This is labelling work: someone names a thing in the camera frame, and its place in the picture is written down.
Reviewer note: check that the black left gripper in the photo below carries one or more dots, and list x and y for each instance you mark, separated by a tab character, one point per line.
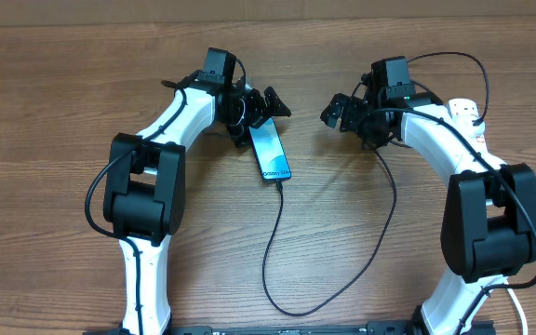
259	111

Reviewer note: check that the white power strip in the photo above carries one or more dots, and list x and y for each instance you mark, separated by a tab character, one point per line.
464	114

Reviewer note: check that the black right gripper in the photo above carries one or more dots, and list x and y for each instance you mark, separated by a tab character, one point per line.
352	109

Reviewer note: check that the white charger plug adapter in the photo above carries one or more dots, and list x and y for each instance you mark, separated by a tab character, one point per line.
473	126

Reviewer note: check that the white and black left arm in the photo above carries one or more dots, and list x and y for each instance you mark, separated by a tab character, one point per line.
144	196

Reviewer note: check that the blue Samsung Galaxy smartphone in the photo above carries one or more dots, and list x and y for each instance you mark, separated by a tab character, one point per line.
270	155

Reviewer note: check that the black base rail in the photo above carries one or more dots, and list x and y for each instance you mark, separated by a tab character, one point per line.
296	329

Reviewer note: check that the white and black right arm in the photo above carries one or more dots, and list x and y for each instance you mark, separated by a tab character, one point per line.
488	232

